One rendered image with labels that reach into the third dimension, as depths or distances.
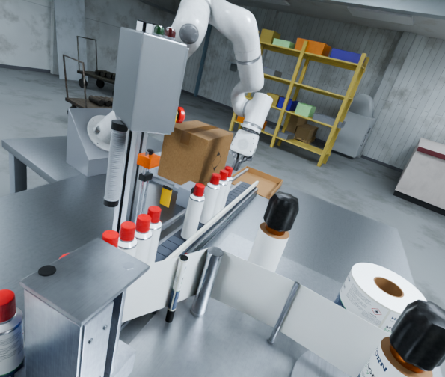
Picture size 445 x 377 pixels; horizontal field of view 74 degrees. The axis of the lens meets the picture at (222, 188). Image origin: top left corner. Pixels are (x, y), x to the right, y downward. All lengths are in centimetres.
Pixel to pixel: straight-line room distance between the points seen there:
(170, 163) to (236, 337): 95
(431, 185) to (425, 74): 341
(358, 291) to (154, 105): 69
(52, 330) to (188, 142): 109
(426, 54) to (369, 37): 136
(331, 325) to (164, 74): 64
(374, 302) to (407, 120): 802
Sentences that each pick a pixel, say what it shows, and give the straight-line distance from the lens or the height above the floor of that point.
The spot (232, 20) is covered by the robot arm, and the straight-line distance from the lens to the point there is 105.
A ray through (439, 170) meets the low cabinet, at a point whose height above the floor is 68.
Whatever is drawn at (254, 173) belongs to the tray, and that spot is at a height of 84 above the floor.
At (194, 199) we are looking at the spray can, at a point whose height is 104.
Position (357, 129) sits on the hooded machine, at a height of 75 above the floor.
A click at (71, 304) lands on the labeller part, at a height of 114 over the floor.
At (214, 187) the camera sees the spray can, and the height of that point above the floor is 104.
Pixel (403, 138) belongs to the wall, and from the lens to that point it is 879.
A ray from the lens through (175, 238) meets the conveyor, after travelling 104.
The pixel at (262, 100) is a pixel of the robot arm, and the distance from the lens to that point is 127.
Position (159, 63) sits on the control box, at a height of 143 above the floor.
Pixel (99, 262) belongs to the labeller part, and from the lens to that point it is 50.
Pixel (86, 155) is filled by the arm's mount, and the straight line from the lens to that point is 147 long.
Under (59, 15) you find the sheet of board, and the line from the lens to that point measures 913.
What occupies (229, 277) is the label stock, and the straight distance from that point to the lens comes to 75.
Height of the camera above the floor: 147
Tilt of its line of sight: 23 degrees down
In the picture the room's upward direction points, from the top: 15 degrees clockwise
